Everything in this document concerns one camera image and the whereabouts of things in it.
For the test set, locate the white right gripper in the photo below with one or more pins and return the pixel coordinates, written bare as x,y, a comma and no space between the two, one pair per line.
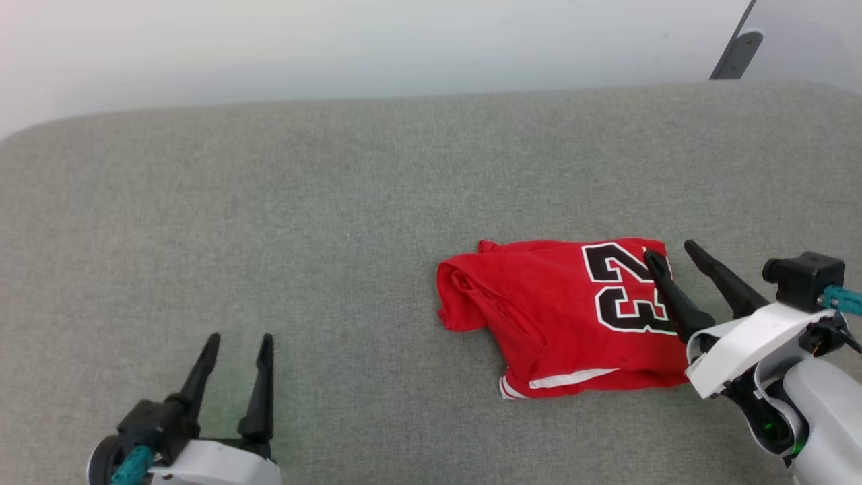
747,343

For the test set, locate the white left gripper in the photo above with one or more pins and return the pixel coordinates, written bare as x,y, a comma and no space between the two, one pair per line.
215,465

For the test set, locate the red basketball jersey number 23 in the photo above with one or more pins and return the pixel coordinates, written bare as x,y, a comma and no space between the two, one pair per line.
572,316

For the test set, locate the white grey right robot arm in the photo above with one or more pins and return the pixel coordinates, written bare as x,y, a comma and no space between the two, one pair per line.
815,417

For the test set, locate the grey fabric sofa cushion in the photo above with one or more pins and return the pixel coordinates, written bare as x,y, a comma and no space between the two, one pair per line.
337,236

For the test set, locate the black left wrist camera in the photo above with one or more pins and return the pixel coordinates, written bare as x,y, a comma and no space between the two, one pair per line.
158,424

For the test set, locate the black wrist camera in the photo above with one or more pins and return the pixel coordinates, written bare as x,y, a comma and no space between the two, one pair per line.
158,424
805,279

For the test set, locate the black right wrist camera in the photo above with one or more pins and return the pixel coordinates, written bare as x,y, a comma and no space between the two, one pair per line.
805,279

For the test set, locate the teal left camera connector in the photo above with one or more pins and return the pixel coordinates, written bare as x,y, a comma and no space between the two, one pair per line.
137,465

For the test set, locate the teal camera connector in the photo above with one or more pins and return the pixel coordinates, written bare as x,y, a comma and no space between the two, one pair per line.
842,298
137,465

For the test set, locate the teal right camera connector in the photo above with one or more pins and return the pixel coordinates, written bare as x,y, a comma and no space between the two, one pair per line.
842,298

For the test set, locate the dark grey metal bracket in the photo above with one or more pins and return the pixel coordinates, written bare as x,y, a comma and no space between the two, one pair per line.
739,55

